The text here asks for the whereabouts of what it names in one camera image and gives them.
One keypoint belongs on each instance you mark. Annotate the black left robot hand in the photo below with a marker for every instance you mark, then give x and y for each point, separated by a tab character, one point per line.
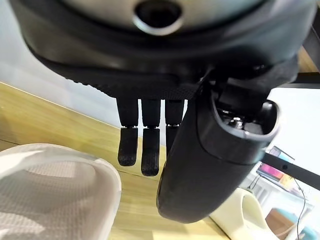
175	62

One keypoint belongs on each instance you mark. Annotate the wooden shoe rack shelf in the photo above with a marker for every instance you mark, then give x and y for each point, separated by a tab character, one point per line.
75	120

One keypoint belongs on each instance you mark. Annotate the cream yellow slipper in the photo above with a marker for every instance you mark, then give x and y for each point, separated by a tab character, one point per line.
237	215

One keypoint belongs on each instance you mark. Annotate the white textured slipper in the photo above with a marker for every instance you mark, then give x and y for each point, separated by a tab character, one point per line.
55	195

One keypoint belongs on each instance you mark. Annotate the brown cardboard box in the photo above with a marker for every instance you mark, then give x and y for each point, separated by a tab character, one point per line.
278	218

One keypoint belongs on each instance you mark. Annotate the black metal rack frame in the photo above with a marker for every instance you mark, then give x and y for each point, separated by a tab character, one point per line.
297	165

